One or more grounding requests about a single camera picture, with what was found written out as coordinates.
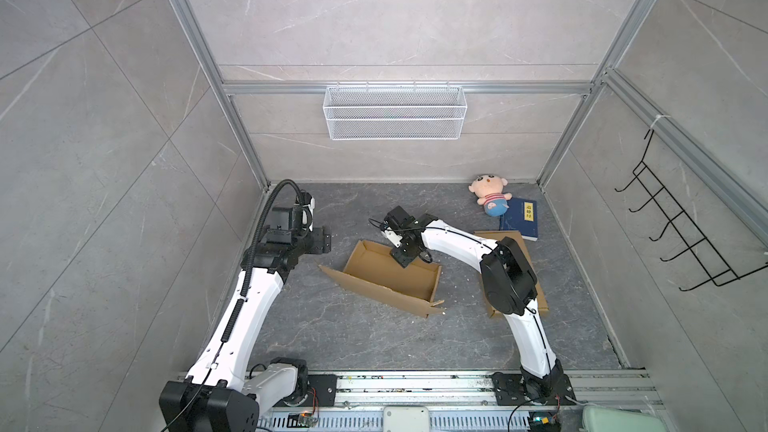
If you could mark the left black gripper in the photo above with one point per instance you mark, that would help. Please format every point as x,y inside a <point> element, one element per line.
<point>320,240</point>

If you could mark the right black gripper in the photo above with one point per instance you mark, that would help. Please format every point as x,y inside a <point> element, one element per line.
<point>401,260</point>

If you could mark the brown cardboard sheet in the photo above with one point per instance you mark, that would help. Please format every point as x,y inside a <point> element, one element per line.
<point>372,272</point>

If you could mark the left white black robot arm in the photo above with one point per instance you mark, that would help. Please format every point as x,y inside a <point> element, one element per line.
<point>221,391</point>

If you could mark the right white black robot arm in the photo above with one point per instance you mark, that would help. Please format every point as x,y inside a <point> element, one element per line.
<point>508,279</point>

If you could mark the white electrical box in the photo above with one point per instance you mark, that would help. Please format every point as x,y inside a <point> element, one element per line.
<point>406,419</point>

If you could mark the plush doll striped shirt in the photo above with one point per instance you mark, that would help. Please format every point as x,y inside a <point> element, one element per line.
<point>489,190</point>

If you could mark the dark blue book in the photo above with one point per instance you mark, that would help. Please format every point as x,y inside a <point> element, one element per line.
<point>521,216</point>

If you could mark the pale green container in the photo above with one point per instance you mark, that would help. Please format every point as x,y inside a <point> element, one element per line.
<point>602,419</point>

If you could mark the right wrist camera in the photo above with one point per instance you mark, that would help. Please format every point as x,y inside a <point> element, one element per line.
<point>394,238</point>

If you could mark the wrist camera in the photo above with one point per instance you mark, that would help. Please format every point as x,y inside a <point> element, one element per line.
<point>307,203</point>
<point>394,238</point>

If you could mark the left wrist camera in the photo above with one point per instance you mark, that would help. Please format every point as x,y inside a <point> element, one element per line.
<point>307,203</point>

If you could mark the white wire mesh basket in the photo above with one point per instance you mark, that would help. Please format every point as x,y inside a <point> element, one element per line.
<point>360,113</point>

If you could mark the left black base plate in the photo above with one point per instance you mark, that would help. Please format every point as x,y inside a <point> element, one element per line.
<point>312,390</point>

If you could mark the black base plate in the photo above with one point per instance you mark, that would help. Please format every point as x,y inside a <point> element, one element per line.
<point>512,389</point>
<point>312,390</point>

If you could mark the aluminium mounting rail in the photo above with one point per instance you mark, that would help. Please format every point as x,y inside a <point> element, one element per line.
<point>464,390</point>

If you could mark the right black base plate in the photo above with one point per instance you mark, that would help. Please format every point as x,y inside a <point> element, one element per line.
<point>512,389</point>

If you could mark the black wire hook rack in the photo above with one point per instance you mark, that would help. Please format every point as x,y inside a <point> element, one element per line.
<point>696,244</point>

